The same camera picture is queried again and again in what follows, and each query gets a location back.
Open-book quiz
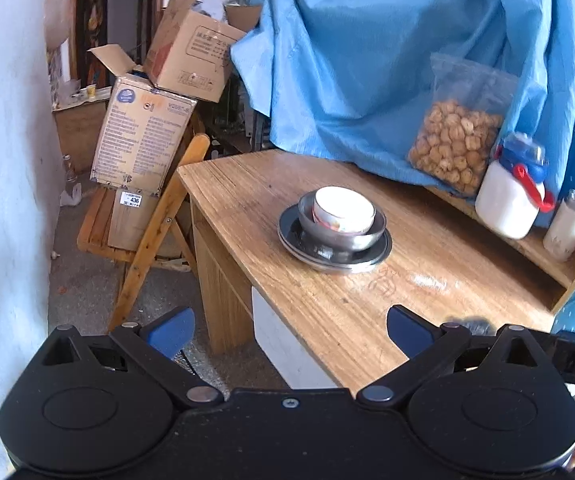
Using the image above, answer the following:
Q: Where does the cream thermos flask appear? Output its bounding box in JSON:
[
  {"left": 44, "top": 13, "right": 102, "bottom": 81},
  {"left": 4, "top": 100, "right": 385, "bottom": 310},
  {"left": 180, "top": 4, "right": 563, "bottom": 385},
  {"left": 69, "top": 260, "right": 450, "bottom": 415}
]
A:
[{"left": 542, "top": 189, "right": 575, "bottom": 262}]

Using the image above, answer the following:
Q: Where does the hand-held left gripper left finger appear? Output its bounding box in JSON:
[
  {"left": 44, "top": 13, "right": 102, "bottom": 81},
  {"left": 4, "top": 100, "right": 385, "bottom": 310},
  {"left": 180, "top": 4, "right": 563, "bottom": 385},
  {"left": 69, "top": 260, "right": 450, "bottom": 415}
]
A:
[{"left": 41, "top": 306, "right": 225, "bottom": 408}]

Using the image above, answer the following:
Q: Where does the light blue cloth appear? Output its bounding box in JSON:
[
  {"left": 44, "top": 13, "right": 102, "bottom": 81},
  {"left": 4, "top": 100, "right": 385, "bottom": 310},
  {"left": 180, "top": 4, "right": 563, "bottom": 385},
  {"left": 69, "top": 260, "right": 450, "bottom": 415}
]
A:
[{"left": 230, "top": 0, "right": 575, "bottom": 197}]

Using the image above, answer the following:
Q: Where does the open brown cardboard box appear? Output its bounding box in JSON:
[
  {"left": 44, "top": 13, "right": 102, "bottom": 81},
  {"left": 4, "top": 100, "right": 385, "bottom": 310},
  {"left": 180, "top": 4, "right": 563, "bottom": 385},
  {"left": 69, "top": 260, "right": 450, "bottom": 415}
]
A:
[{"left": 143, "top": 0, "right": 248, "bottom": 104}]

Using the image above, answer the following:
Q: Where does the clear bag of snacks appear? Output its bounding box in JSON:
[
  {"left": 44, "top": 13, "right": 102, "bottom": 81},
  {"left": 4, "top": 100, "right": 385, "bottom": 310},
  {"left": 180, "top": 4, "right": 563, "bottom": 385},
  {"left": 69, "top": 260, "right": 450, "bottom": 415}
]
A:
[{"left": 407, "top": 52, "right": 518, "bottom": 196}]

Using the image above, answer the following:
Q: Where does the small wooden cabinet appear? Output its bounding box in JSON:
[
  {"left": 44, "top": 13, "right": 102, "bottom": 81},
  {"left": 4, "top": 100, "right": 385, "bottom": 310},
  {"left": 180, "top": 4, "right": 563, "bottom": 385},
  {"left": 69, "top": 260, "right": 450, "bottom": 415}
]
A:
[{"left": 52, "top": 95, "right": 111, "bottom": 174}]

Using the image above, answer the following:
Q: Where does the dark wall poster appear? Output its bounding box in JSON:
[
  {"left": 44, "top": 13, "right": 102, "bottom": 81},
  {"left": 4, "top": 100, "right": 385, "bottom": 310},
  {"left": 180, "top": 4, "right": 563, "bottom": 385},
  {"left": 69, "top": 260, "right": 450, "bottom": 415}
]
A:
[{"left": 78, "top": 0, "right": 108, "bottom": 83}]

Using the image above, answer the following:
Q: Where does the white desk drawer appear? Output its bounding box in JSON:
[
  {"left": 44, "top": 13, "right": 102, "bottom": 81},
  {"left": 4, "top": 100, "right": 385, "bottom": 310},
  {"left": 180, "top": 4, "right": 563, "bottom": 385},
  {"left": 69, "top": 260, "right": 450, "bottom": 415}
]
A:
[{"left": 251, "top": 285, "right": 339, "bottom": 391}]

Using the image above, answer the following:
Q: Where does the stainless steel bowl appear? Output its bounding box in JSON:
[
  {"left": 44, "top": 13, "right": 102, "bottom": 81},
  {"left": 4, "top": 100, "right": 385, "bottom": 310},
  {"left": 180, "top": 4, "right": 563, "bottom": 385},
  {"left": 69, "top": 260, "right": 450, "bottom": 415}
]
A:
[{"left": 297, "top": 191, "right": 387, "bottom": 254}]

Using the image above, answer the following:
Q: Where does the white round hanging ornament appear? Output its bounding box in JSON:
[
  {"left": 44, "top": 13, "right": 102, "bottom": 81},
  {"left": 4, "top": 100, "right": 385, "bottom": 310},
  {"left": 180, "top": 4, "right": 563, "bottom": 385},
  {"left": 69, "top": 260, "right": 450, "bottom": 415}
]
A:
[{"left": 44, "top": 0, "right": 71, "bottom": 51}]

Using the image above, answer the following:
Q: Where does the wooden folding chair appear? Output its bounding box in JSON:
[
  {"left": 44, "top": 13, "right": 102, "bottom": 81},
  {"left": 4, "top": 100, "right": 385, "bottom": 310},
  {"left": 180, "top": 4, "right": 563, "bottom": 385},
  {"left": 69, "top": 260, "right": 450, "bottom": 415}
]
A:
[{"left": 77, "top": 132, "right": 211, "bottom": 332}]

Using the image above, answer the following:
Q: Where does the cardboard box blue print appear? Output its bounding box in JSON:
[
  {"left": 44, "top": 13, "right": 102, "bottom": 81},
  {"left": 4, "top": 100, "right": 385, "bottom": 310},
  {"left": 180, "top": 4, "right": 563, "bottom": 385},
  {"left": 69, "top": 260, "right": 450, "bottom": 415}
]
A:
[{"left": 90, "top": 45, "right": 198, "bottom": 199}]

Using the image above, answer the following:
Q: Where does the wooden desk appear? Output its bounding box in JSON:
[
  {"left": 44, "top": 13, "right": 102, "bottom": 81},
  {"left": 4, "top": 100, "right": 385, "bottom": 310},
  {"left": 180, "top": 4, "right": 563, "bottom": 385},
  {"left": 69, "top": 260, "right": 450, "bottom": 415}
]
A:
[{"left": 176, "top": 149, "right": 575, "bottom": 392}]

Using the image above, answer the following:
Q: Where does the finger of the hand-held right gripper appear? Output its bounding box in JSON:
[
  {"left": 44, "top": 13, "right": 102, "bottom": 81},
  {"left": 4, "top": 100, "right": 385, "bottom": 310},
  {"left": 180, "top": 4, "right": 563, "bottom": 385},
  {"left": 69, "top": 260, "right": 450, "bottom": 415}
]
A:
[{"left": 528, "top": 332, "right": 559, "bottom": 359}]

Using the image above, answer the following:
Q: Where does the white jug blue lid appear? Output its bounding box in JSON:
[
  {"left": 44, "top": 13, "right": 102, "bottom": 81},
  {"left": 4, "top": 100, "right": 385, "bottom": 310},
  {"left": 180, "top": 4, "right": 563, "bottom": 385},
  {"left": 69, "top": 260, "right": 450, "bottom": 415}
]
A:
[{"left": 475, "top": 131, "right": 557, "bottom": 240}]

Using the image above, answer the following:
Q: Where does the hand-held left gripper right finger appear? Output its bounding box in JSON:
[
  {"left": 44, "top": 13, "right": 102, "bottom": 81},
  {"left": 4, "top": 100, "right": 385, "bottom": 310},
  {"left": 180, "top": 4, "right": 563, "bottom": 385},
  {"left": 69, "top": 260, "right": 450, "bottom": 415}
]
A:
[{"left": 356, "top": 305, "right": 541, "bottom": 408}]

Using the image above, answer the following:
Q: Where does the plain cardboard box white label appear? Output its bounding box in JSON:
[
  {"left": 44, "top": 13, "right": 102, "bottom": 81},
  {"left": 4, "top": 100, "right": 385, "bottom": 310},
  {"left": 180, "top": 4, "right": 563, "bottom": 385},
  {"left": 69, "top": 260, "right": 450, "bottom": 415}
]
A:
[{"left": 107, "top": 187, "right": 168, "bottom": 252}]

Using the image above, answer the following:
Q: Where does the clear plastic bottle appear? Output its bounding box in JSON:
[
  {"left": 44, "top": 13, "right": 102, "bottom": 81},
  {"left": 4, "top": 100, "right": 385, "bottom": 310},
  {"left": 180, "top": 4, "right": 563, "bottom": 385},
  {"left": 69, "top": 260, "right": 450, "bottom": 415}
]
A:
[{"left": 62, "top": 155, "right": 79, "bottom": 188}]

